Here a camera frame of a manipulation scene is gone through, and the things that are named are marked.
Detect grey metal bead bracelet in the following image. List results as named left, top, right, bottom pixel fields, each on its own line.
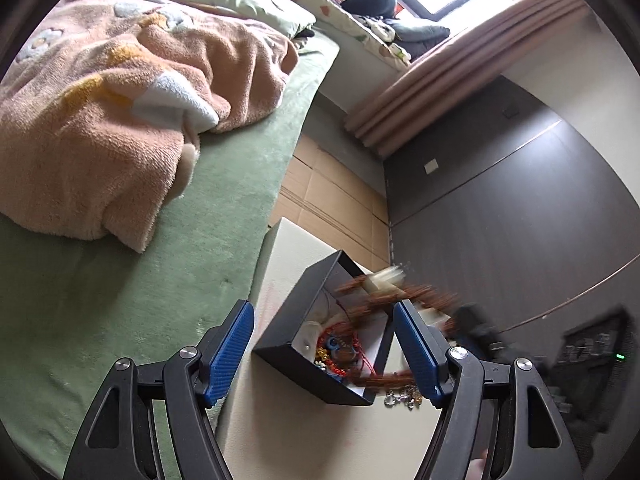
left=383, top=386, right=424, bottom=410

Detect brown rudraksha bead necklace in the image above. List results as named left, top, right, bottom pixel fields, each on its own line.
left=333, top=268, right=464, bottom=390

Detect black jewelry box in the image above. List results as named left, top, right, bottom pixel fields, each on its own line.
left=253, top=250, right=393, bottom=406

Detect white cloth pouch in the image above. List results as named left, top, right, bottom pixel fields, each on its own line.
left=292, top=320, right=328, bottom=362

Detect person's right hand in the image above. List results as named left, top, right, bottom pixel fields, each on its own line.
left=465, top=450, right=488, bottom=480

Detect green bed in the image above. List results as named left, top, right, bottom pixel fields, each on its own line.
left=1, top=32, right=340, bottom=477

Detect flattened cardboard sheets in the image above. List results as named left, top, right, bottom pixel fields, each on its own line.
left=269, top=136, right=392, bottom=271

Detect right pink curtain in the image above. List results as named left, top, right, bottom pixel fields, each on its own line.
left=344, top=0, right=590, bottom=159

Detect pink fleece blanket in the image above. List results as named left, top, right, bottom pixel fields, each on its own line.
left=1, top=0, right=298, bottom=252

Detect grey pillow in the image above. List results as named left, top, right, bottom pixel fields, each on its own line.
left=385, top=18, right=450, bottom=61

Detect black bag on sill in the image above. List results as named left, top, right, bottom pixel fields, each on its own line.
left=341, top=0, right=398, bottom=18

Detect floral window seat cushion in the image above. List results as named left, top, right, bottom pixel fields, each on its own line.
left=292, top=0, right=411, bottom=72

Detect white wall socket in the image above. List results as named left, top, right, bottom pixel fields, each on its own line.
left=424, top=159, right=439, bottom=174

